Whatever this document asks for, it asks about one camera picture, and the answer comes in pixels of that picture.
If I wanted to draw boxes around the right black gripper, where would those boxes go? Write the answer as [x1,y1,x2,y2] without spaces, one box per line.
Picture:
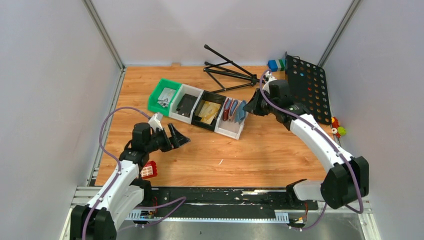
[243,88,278,117]

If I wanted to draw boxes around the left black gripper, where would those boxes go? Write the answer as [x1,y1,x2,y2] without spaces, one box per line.
[145,122,190,153]

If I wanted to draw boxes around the blue card holder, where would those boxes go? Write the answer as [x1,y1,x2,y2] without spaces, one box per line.
[234,100,247,124]
[228,99,239,118]

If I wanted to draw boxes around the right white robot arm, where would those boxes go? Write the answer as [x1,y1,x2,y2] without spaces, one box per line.
[243,80,370,214]

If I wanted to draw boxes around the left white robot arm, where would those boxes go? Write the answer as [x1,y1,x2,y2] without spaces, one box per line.
[69,122,191,240]

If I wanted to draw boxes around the white bin with card holders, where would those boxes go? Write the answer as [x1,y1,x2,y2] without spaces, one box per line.
[214,97,249,140]

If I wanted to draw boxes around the white bin with black cards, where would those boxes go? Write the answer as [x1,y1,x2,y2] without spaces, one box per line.
[168,84,204,124]

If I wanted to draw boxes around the red card holder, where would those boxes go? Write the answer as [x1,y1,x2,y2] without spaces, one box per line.
[222,98,232,122]

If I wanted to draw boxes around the black cards stack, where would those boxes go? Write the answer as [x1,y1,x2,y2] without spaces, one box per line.
[176,93,198,118]

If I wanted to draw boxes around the gold cards stack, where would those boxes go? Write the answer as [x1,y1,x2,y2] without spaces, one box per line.
[198,100,221,125]

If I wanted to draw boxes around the silver cards stack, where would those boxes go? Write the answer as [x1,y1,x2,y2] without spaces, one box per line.
[157,87,176,108]

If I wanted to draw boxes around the black folded tripod stand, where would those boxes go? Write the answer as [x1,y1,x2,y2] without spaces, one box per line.
[203,44,260,94]

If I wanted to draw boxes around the red toy brick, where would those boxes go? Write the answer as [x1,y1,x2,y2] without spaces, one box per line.
[140,160,158,179]

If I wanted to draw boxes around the blue green toy blocks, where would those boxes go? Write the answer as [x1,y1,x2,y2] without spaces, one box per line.
[267,59,286,72]

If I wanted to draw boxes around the black plastic bin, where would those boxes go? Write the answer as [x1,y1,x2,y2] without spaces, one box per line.
[191,91,227,132]

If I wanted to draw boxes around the black perforated music desk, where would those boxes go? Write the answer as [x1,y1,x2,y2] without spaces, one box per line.
[284,54,332,125]

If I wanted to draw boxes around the colourful toy pile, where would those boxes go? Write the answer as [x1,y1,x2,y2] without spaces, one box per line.
[331,117,347,139]

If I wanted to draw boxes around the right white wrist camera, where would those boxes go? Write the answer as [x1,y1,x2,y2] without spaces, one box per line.
[262,71,277,89]

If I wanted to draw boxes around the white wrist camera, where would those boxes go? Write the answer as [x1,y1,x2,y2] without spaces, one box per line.
[262,71,277,89]
[148,112,163,133]

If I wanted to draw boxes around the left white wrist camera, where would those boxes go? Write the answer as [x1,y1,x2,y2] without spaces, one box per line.
[148,112,163,133]

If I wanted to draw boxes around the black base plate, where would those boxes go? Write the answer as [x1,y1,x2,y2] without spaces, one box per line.
[129,179,319,222]

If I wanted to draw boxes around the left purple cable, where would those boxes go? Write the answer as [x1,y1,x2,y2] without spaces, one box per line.
[81,106,152,240]

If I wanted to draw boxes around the white slotted cable duct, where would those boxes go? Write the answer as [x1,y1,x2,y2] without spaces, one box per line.
[125,210,290,223]

